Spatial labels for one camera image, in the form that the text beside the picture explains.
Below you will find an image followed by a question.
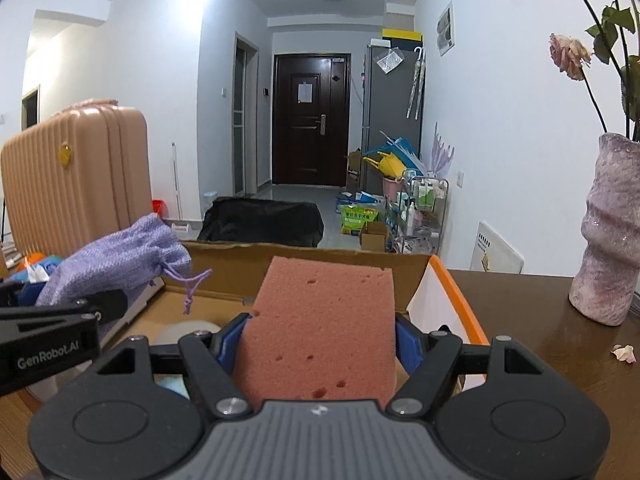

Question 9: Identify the purple knit drawstring pouch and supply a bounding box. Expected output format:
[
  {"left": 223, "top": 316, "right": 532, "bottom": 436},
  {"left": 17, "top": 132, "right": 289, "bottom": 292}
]
[{"left": 35, "top": 212, "right": 213, "bottom": 341}]

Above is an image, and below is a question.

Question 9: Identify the white foam sponge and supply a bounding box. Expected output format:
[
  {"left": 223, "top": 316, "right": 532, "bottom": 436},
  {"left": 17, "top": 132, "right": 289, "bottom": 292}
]
[{"left": 150, "top": 319, "right": 223, "bottom": 347}]

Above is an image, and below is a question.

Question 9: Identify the white flat panel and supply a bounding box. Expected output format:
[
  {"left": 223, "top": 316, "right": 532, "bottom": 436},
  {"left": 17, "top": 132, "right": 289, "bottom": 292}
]
[{"left": 471, "top": 221, "right": 525, "bottom": 275}]

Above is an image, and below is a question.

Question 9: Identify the cardboard box with orange rim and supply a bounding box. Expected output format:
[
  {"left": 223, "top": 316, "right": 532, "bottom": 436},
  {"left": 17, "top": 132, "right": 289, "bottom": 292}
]
[{"left": 100, "top": 241, "right": 491, "bottom": 401}]

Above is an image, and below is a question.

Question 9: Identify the pink sponge block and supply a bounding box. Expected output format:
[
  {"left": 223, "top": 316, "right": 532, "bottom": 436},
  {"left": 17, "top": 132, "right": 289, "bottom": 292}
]
[{"left": 235, "top": 255, "right": 396, "bottom": 408}]

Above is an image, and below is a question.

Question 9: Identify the pink textured vase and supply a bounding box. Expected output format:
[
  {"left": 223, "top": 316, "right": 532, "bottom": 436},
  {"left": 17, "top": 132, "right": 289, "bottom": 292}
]
[{"left": 568, "top": 132, "right": 640, "bottom": 326}]

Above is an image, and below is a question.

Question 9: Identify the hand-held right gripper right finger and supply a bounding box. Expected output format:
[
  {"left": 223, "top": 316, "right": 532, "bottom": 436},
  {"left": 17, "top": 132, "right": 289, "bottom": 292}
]
[{"left": 387, "top": 312, "right": 546, "bottom": 418}]

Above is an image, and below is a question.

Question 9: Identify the wire storage rack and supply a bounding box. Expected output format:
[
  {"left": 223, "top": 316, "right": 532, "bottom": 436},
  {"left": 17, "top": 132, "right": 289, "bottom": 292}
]
[{"left": 392, "top": 175, "right": 449, "bottom": 256}]

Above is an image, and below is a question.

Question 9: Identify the yellow and black box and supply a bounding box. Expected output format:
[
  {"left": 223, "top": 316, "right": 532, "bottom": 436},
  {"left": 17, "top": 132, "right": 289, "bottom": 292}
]
[{"left": 382, "top": 28, "right": 423, "bottom": 46}]

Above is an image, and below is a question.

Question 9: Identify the green printed bag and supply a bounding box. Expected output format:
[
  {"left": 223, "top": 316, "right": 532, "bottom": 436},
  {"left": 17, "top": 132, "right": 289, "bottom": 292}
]
[{"left": 341, "top": 204, "right": 379, "bottom": 237}]

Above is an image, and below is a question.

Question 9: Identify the dried pink rose bouquet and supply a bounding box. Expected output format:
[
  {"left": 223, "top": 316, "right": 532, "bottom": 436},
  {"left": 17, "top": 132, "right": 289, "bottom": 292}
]
[{"left": 532, "top": 0, "right": 640, "bottom": 142}]

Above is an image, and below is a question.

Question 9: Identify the blue tissue pack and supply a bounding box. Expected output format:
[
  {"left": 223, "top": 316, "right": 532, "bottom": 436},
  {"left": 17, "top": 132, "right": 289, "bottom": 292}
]
[{"left": 15, "top": 254, "right": 66, "bottom": 286}]

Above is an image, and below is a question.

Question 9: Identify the grey interior door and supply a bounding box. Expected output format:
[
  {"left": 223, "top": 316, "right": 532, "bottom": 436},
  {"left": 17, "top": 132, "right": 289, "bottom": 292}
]
[{"left": 233, "top": 32, "right": 261, "bottom": 197}]

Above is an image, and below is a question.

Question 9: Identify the purple wall decoration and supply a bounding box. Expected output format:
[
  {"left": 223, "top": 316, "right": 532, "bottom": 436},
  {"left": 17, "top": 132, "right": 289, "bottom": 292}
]
[{"left": 431, "top": 121, "right": 456, "bottom": 176}]

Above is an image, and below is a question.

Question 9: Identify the black bag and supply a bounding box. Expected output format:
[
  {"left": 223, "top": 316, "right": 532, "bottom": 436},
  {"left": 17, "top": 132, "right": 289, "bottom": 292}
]
[{"left": 198, "top": 196, "right": 325, "bottom": 248}]

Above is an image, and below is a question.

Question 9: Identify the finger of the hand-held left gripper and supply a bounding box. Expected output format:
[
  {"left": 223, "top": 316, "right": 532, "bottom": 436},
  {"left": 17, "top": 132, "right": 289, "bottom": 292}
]
[
  {"left": 0, "top": 289, "right": 130, "bottom": 327},
  {"left": 0, "top": 280, "right": 38, "bottom": 307}
]

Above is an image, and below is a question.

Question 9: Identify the dark brown entrance door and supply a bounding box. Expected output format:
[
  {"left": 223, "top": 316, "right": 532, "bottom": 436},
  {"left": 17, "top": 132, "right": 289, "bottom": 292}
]
[{"left": 272, "top": 53, "right": 352, "bottom": 187}]

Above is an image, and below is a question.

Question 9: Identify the small open cardboard box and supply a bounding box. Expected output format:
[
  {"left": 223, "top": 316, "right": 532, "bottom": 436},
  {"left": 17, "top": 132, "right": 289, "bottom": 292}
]
[{"left": 359, "top": 221, "right": 390, "bottom": 252}]

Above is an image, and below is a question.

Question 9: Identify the pink ribbed suitcase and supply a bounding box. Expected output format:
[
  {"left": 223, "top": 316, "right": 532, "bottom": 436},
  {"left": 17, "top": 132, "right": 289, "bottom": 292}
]
[{"left": 0, "top": 100, "right": 153, "bottom": 261}]

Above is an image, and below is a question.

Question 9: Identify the brown cardboard carton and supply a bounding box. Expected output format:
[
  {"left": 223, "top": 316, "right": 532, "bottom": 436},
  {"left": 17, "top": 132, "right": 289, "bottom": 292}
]
[{"left": 346, "top": 148, "right": 363, "bottom": 193}]

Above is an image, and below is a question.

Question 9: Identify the clear plastic bag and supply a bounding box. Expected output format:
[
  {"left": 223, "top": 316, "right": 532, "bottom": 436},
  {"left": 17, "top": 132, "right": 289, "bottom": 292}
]
[{"left": 376, "top": 47, "right": 405, "bottom": 72}]

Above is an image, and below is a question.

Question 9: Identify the white folded umbrella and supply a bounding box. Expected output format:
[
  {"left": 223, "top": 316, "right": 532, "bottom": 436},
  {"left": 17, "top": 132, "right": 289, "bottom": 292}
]
[{"left": 406, "top": 46, "right": 427, "bottom": 121}]

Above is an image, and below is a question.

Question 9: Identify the white wall electrical panel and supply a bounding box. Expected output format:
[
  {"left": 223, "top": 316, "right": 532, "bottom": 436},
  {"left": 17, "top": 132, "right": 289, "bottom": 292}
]
[{"left": 436, "top": 1, "right": 455, "bottom": 57}]

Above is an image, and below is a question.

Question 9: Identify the pink bucket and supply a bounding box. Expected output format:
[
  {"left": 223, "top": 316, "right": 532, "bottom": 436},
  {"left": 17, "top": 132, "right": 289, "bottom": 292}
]
[{"left": 382, "top": 175, "right": 407, "bottom": 201}]

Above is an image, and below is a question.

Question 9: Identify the grey refrigerator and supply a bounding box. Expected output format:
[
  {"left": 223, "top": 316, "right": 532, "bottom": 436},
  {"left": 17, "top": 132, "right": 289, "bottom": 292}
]
[{"left": 361, "top": 42, "right": 426, "bottom": 196}]

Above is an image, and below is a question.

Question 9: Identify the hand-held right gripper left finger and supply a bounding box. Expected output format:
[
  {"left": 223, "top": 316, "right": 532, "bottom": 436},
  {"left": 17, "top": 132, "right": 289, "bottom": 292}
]
[{"left": 95, "top": 312, "right": 252, "bottom": 418}]

